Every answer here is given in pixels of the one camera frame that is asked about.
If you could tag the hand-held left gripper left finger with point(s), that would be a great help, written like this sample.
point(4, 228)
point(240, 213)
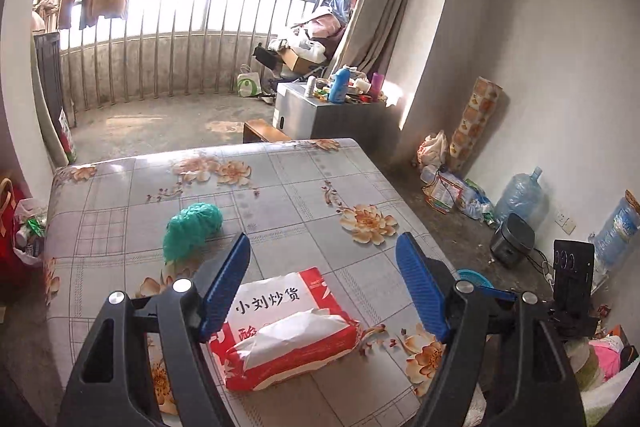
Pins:
point(227, 282)

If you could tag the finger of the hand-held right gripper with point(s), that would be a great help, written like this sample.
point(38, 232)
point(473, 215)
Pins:
point(492, 293)

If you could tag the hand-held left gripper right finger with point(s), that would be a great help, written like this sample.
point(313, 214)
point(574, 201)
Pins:
point(420, 277)

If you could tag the blue plastic basket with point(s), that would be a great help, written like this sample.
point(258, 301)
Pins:
point(472, 278)

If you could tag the red white tissue pack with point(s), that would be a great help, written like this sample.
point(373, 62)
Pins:
point(280, 307)

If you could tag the grey rice cooker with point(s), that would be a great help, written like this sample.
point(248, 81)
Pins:
point(512, 239)

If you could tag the blue water jug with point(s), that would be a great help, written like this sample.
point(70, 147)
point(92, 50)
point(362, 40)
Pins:
point(617, 227)
point(520, 199)

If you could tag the green plastic bag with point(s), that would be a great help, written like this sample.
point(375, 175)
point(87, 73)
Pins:
point(192, 227)

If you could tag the pile of plastic packets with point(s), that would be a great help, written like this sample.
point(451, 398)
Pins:
point(452, 194)

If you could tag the pink cloth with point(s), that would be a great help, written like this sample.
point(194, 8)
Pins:
point(605, 357)

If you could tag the floral tablecloth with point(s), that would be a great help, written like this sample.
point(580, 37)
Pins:
point(300, 187)

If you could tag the white plastic bag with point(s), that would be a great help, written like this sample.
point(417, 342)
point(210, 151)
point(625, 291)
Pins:
point(434, 149)

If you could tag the wooden stool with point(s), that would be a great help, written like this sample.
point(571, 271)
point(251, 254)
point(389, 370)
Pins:
point(262, 129)

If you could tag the rolled patterned mat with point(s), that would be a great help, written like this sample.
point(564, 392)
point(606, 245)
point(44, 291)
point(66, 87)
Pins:
point(475, 122)

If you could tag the pink cup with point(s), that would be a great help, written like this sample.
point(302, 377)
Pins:
point(376, 87)

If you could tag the green white shopping bag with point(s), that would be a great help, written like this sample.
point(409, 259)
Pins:
point(248, 83)

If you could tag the clear plastic bag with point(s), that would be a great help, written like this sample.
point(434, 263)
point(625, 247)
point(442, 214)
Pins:
point(30, 232)

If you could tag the blue detergent bottle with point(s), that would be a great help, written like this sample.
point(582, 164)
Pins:
point(339, 87)

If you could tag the white bottle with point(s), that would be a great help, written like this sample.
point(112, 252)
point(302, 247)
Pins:
point(310, 87)

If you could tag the red bag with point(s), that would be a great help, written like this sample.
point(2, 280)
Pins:
point(10, 232)

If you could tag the open cardboard box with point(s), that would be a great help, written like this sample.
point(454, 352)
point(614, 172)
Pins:
point(300, 59)

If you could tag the white plastic jug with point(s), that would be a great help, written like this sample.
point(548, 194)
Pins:
point(312, 49)

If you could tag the metal balcony railing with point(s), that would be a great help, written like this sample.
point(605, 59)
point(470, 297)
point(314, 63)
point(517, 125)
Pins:
point(175, 37)

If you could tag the dark leaning board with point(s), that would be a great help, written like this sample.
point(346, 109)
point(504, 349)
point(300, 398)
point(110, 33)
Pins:
point(50, 67)

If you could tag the white wall socket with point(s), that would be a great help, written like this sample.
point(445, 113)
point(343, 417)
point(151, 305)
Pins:
point(565, 219)

